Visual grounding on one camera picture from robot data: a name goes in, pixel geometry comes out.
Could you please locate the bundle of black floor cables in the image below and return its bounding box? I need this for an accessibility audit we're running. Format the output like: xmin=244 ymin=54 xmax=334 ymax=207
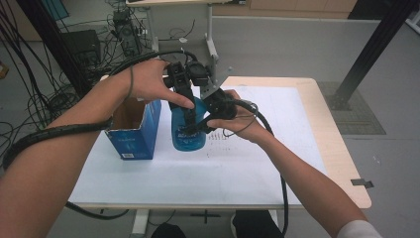
xmin=0 ymin=0 xmax=157 ymax=157

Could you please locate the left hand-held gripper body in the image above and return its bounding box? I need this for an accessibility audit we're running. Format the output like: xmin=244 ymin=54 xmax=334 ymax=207
xmin=163 ymin=60 xmax=212 ymax=97

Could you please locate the blue cardboard box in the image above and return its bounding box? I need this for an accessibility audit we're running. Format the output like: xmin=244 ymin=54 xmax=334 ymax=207
xmin=104 ymin=97 xmax=162 ymax=161

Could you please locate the white desk with metal legs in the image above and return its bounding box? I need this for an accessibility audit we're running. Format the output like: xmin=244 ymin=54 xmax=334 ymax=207
xmin=125 ymin=0 xmax=247 ymax=72

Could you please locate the thin black right wrist cord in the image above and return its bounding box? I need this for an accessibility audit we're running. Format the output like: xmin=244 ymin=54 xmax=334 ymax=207
xmin=222 ymin=102 xmax=261 ymax=138

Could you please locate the person's left leg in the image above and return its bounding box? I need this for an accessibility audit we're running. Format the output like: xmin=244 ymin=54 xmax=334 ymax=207
xmin=150 ymin=222 xmax=186 ymax=238

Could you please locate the black metal post with base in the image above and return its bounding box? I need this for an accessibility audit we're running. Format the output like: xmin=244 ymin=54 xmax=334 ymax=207
xmin=326 ymin=0 xmax=420 ymax=112

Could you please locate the blue bottle with white cap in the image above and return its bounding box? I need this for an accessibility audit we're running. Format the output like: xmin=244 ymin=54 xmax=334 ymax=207
xmin=170 ymin=95 xmax=208 ymax=153

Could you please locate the white shirt sleeve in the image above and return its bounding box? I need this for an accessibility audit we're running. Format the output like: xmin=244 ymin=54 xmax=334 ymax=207
xmin=336 ymin=219 xmax=384 ymax=238

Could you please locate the white paper sheet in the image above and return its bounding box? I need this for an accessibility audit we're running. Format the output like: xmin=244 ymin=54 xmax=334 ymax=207
xmin=68 ymin=84 xmax=328 ymax=204

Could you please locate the person's left hand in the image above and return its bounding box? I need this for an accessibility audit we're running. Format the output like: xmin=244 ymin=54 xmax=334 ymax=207
xmin=127 ymin=59 xmax=195 ymax=110

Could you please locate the person's leg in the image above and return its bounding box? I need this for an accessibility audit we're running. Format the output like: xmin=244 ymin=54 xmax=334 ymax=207
xmin=231 ymin=210 xmax=285 ymax=238
xmin=150 ymin=222 xmax=186 ymax=238

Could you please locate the black corrugated left gripper cable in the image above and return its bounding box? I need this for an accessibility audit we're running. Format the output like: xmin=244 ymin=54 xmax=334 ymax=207
xmin=1 ymin=49 xmax=199 ymax=221

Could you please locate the black tape strip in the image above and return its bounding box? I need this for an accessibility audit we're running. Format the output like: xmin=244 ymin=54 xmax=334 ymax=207
xmin=350 ymin=178 xmax=374 ymax=189

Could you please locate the thin black left wrist cord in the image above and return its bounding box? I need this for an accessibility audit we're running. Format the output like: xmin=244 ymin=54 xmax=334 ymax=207
xmin=127 ymin=64 xmax=135 ymax=100

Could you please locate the black computer tower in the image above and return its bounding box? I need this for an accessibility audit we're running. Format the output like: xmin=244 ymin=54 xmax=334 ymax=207
xmin=112 ymin=9 xmax=143 ymax=58

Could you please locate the person's right hand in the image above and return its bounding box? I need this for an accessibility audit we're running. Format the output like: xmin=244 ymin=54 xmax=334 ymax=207
xmin=206 ymin=89 xmax=273 ymax=144

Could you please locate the black equipment case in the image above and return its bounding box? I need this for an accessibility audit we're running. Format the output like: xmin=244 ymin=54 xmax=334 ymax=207
xmin=60 ymin=29 xmax=102 ymax=67

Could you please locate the teal panel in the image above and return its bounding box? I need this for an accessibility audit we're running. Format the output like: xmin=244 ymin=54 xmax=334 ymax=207
xmin=41 ymin=0 xmax=70 ymax=21

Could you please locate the dark grey floor mat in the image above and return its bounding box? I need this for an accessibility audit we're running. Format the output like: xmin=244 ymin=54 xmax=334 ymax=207
xmin=317 ymin=81 xmax=386 ymax=136

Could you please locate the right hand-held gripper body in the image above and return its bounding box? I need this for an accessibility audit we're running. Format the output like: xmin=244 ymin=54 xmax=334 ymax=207
xmin=200 ymin=66 xmax=238 ymax=121

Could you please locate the person's right leg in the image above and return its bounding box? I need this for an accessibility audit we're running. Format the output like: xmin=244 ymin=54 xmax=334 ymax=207
xmin=231 ymin=210 xmax=285 ymax=238

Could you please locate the thin black wrist cord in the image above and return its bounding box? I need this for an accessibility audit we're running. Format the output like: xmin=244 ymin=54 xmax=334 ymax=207
xmin=127 ymin=64 xmax=135 ymax=100
xmin=222 ymin=102 xmax=261 ymax=138

